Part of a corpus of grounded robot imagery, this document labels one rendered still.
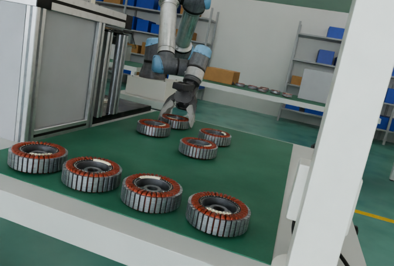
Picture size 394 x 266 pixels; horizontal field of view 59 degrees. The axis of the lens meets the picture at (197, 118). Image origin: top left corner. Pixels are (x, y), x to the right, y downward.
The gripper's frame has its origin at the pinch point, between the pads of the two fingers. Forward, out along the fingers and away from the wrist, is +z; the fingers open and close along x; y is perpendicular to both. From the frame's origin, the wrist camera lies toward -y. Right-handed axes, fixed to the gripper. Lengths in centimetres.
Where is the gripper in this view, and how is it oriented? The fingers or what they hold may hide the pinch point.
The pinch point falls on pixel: (173, 123)
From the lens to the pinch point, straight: 131.9
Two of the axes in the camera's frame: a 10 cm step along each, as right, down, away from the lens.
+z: -3.2, 8.9, -3.2
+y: 1.8, 3.8, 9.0
